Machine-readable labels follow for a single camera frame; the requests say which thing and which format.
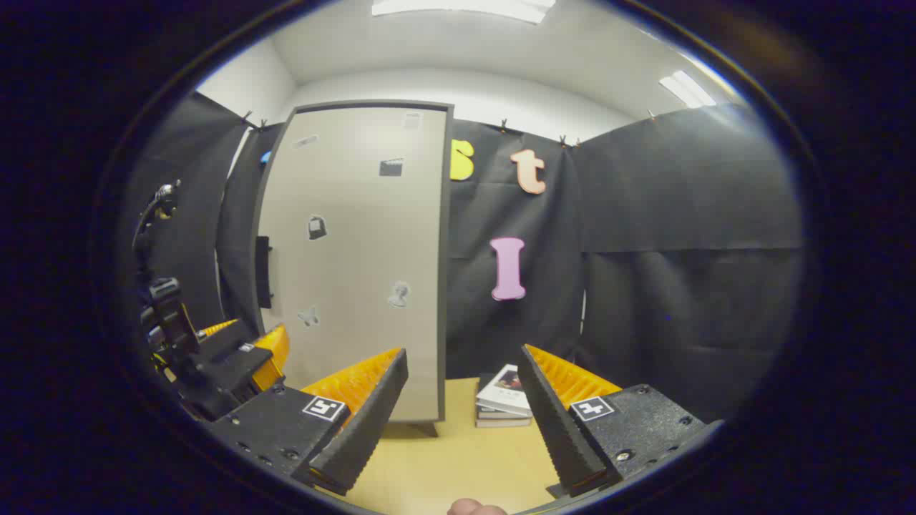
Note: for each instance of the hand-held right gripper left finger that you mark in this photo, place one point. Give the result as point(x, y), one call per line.
point(372, 415)

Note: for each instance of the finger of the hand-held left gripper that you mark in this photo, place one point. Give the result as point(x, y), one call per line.
point(225, 342)
point(240, 372)

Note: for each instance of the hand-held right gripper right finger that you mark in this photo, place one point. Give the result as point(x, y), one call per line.
point(554, 422)

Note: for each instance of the white portrait cover book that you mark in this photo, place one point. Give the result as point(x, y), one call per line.
point(504, 390)

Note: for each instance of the black backdrop cloth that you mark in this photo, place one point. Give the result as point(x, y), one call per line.
point(680, 214)

